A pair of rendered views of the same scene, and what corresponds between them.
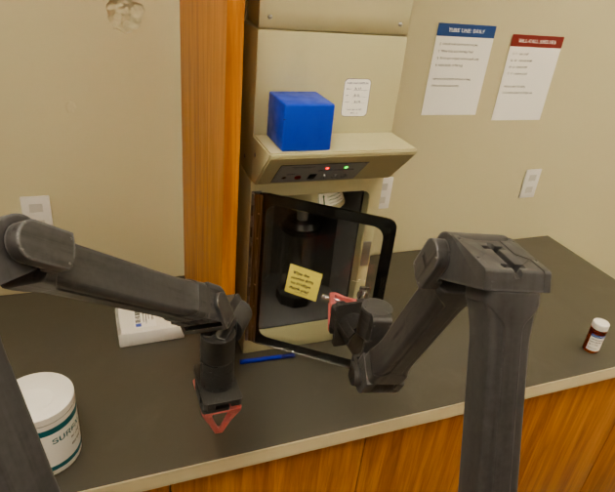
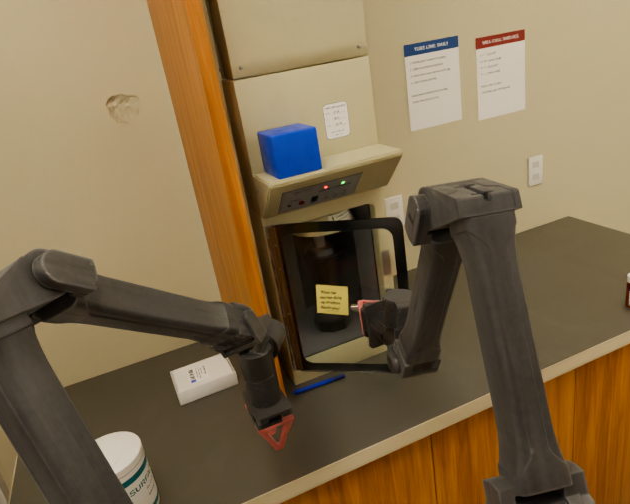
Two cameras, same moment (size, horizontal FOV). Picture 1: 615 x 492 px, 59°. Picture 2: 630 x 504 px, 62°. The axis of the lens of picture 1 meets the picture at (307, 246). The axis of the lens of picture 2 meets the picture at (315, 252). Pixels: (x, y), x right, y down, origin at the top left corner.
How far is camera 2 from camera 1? 0.13 m
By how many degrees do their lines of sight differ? 8
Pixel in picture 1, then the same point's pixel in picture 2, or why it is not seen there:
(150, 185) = (179, 254)
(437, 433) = not seen: hidden behind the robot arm
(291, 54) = (268, 95)
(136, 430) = (208, 474)
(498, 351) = (489, 271)
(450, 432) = not seen: hidden behind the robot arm
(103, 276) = (130, 300)
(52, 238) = (73, 264)
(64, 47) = (78, 148)
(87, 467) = not seen: outside the picture
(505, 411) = (512, 325)
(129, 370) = (192, 423)
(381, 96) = (359, 113)
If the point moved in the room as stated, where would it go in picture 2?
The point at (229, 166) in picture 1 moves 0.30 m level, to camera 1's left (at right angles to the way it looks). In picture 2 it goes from (236, 204) to (95, 225)
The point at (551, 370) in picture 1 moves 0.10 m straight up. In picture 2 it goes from (598, 333) to (600, 299)
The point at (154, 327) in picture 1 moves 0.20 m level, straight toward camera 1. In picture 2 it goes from (208, 379) to (219, 425)
